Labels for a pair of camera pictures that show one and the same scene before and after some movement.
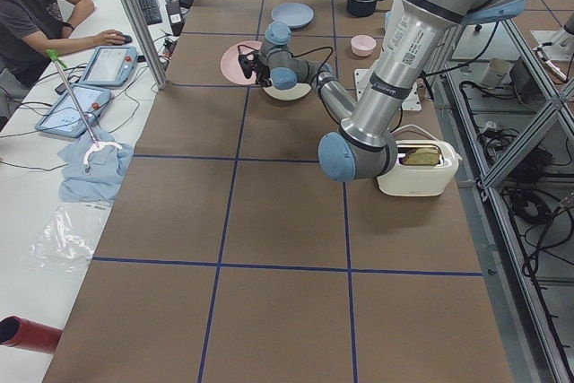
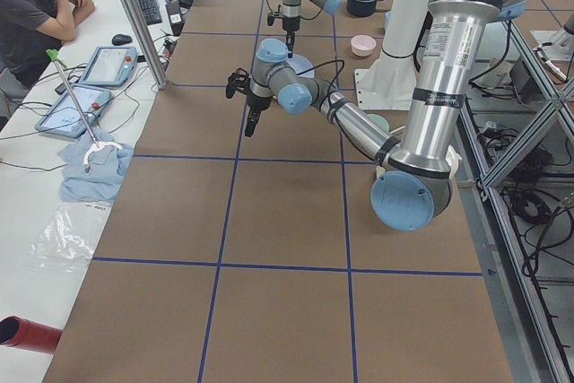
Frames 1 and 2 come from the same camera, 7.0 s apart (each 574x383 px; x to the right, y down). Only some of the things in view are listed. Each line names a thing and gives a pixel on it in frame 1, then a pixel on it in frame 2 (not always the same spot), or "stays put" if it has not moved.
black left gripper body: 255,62 → 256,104
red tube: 16,331 stays put
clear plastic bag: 65,243 stays put
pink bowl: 362,45 stays put
